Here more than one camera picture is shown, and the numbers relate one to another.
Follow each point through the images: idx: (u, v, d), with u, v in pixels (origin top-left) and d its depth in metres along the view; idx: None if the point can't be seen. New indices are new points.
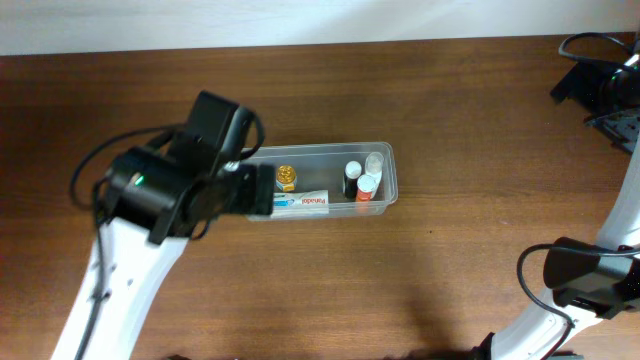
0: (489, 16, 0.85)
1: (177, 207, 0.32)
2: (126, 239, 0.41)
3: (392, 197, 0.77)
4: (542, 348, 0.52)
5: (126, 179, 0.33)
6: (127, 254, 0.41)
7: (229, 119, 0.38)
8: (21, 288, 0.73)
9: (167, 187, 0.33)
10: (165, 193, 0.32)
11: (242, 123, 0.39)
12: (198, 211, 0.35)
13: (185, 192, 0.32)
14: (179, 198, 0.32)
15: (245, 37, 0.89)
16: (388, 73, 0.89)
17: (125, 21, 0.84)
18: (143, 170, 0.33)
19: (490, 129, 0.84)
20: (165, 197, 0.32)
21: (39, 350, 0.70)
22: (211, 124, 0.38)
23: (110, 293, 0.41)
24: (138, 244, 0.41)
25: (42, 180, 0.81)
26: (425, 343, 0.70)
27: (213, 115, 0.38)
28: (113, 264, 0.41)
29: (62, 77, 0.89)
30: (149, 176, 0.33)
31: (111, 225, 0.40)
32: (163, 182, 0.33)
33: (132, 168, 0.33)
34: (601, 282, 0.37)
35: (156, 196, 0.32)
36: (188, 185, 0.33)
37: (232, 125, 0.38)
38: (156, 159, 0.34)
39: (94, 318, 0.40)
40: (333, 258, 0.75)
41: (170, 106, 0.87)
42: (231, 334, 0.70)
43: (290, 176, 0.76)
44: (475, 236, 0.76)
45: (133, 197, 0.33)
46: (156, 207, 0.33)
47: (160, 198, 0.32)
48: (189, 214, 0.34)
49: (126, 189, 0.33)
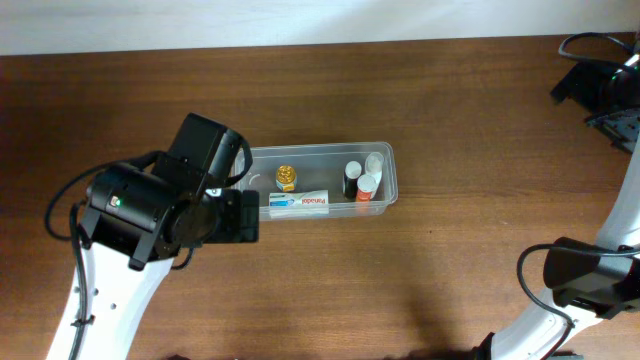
0: (489, 16, 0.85)
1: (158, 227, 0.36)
2: (105, 261, 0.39)
3: (392, 197, 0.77)
4: (542, 348, 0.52)
5: (109, 200, 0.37)
6: (107, 277, 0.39)
7: (216, 143, 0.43)
8: (22, 287, 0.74)
9: (147, 206, 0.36)
10: (147, 215, 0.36)
11: (228, 147, 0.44)
12: (180, 231, 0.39)
13: (166, 214, 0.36)
14: (160, 219, 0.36)
15: (245, 37, 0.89)
16: (387, 73, 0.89)
17: (125, 22, 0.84)
18: (125, 191, 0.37)
19: (490, 129, 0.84)
20: (146, 217, 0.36)
21: (40, 350, 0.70)
22: (198, 145, 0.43)
23: (94, 317, 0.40)
24: (117, 265, 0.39)
25: (43, 180, 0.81)
26: (425, 344, 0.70)
27: (202, 136, 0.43)
28: (96, 287, 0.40)
29: (63, 78, 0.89)
30: (131, 197, 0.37)
31: (92, 247, 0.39)
32: (145, 203, 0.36)
33: (116, 190, 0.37)
34: (601, 282, 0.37)
35: (137, 217, 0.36)
36: (170, 205, 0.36)
37: (218, 149, 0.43)
38: (138, 179, 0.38)
39: (77, 344, 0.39)
40: (333, 258, 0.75)
41: (171, 106, 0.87)
42: (231, 334, 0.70)
43: (290, 176, 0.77)
44: (475, 236, 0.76)
45: (118, 217, 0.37)
46: (139, 224, 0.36)
47: (141, 218, 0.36)
48: (171, 234, 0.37)
49: (106, 209, 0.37)
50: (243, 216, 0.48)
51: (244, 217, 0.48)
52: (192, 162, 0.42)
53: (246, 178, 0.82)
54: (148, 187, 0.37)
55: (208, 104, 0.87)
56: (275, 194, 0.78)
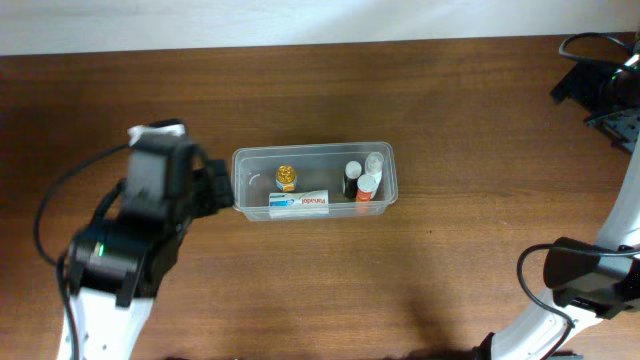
0: (489, 16, 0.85)
1: (139, 270, 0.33)
2: (96, 309, 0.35)
3: (392, 197, 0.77)
4: (542, 348, 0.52)
5: (89, 252, 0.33)
6: (99, 323, 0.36)
7: (170, 163, 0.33)
8: (22, 287, 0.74)
9: (127, 250, 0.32)
10: (126, 259, 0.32)
11: (184, 160, 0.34)
12: (158, 267, 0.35)
13: (145, 255, 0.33)
14: (140, 262, 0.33)
15: (245, 37, 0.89)
16: (387, 73, 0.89)
17: (126, 22, 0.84)
18: (103, 239, 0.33)
19: (490, 129, 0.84)
20: (127, 262, 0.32)
21: (39, 350, 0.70)
22: (149, 169, 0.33)
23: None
24: (109, 313, 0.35)
25: (44, 180, 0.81)
26: (425, 344, 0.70)
27: (149, 162, 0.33)
28: (86, 333, 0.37)
29: (64, 78, 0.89)
30: (109, 244, 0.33)
31: (79, 296, 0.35)
32: (121, 248, 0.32)
33: (92, 240, 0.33)
34: (602, 282, 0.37)
35: (117, 265, 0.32)
36: (146, 249, 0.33)
37: (175, 168, 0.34)
38: (113, 225, 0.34)
39: None
40: (333, 258, 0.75)
41: (171, 106, 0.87)
42: (230, 334, 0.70)
43: (290, 176, 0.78)
44: (475, 236, 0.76)
45: (99, 267, 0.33)
46: (121, 272, 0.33)
47: (123, 266, 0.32)
48: (151, 273, 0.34)
49: (89, 261, 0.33)
50: (215, 186, 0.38)
51: (217, 185, 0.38)
52: (149, 191, 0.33)
53: (246, 178, 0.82)
54: (127, 230, 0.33)
55: (208, 104, 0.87)
56: (275, 194, 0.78)
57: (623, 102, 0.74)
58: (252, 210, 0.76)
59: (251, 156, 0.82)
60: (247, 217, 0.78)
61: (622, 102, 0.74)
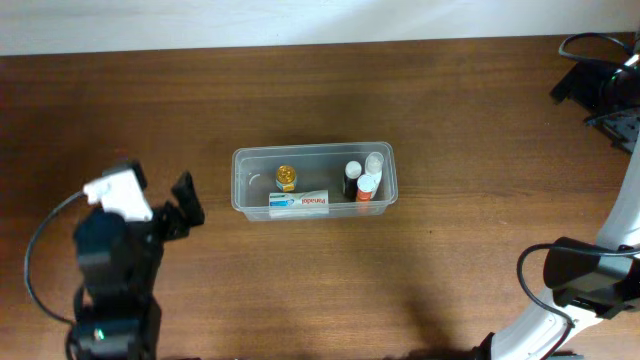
0: (488, 16, 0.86)
1: (138, 340, 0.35)
2: None
3: (392, 197, 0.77)
4: (542, 348, 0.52)
5: (90, 342, 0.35)
6: None
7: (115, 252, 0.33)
8: (23, 287, 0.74)
9: (119, 327, 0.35)
10: (123, 336, 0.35)
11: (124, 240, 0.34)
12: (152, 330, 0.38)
13: (136, 328, 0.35)
14: (135, 335, 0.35)
15: (245, 37, 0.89)
16: (387, 73, 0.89)
17: (126, 22, 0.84)
18: (99, 326, 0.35)
19: (490, 129, 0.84)
20: (123, 337, 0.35)
21: (39, 350, 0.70)
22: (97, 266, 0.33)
23: None
24: None
25: (44, 180, 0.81)
26: (425, 344, 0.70)
27: (92, 262, 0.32)
28: None
29: (63, 77, 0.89)
30: (107, 330, 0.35)
31: None
32: (118, 329, 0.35)
33: (89, 331, 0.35)
34: (602, 282, 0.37)
35: (116, 347, 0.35)
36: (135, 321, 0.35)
37: (121, 253, 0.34)
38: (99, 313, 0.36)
39: None
40: (333, 258, 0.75)
41: (170, 106, 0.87)
42: (230, 334, 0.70)
43: (290, 176, 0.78)
44: (475, 236, 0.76)
45: (103, 351, 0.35)
46: (122, 348, 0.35)
47: (123, 348, 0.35)
48: (149, 338, 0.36)
49: (91, 349, 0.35)
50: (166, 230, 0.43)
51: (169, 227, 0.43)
52: (110, 279, 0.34)
53: (246, 178, 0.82)
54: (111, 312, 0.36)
55: (208, 104, 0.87)
56: (275, 194, 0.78)
57: (620, 100, 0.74)
58: (252, 210, 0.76)
59: (251, 156, 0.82)
60: (247, 217, 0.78)
61: (620, 100, 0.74)
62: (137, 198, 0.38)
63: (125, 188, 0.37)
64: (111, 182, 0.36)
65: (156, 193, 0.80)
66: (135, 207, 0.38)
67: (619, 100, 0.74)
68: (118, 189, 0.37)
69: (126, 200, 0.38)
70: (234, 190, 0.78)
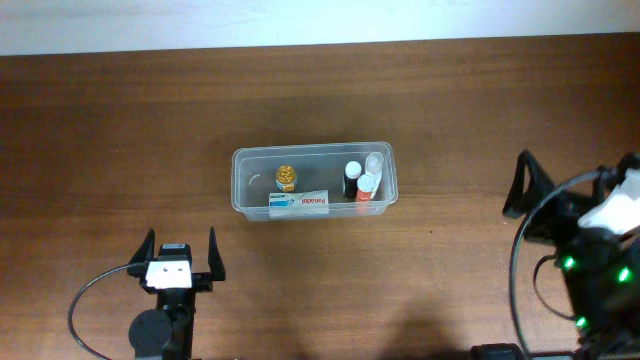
0: (488, 18, 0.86)
1: None
2: None
3: (392, 197, 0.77)
4: None
5: None
6: None
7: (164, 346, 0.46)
8: (22, 288, 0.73)
9: None
10: None
11: (171, 335, 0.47)
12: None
13: None
14: None
15: (245, 38, 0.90)
16: (387, 73, 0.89)
17: (126, 22, 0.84)
18: None
19: (489, 130, 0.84)
20: None
21: (39, 350, 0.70)
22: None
23: None
24: None
25: (43, 181, 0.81)
26: (426, 344, 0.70)
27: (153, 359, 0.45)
28: None
29: (64, 79, 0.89)
30: None
31: None
32: None
33: None
34: None
35: None
36: None
37: (168, 344, 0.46)
38: None
39: None
40: (333, 259, 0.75)
41: (169, 106, 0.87)
42: (230, 335, 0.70)
43: (290, 176, 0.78)
44: (475, 236, 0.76)
45: None
46: None
47: None
48: None
49: None
50: (192, 297, 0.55)
51: (194, 293, 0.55)
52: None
53: (246, 178, 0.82)
54: None
55: (208, 105, 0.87)
56: (276, 194, 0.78)
57: (559, 202, 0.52)
58: (252, 210, 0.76)
59: (251, 156, 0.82)
60: (247, 217, 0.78)
61: (550, 204, 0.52)
62: (183, 277, 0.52)
63: (177, 270, 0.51)
64: (166, 266, 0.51)
65: (156, 194, 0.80)
66: (182, 281, 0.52)
67: (533, 191, 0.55)
68: (172, 271, 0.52)
69: (177, 278, 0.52)
70: (234, 190, 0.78)
